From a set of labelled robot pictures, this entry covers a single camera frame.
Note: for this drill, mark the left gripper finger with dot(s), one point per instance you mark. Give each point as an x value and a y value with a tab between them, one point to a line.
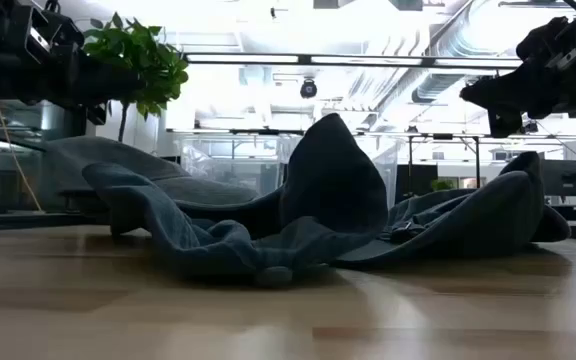
113	72
113	94

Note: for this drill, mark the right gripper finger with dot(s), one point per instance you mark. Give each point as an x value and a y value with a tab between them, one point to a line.
495	101
493	86

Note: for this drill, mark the navy blue cap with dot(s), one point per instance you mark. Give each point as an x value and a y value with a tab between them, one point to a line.
555	225

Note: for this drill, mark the dark blue denim cap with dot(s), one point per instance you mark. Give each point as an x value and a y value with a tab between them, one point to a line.
193	250

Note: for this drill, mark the potted green plant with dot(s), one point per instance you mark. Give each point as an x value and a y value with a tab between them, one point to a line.
138	40

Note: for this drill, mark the black ceiling spotlight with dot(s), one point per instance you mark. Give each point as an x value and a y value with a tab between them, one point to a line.
530	127

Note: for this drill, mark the black metal rack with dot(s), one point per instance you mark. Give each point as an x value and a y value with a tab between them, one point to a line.
477	160

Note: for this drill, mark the dark computer monitor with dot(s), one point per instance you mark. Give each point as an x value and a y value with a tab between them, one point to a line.
565	177

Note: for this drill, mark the small green background plant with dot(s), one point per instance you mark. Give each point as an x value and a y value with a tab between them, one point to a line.
440	185

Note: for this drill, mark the ceiling light bar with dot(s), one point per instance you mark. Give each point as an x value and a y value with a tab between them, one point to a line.
243	58

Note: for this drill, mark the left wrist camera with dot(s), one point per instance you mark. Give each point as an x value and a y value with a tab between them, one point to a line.
43	30

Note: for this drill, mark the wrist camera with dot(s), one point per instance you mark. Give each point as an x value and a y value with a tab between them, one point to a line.
43	30
543	40

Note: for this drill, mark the silver ceiling air duct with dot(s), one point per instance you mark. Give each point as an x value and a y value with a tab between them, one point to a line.
438	85

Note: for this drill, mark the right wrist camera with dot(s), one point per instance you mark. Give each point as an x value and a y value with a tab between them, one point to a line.
543	40

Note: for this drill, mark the black ceiling dome camera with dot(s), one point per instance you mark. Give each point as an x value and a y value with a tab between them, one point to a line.
308	89

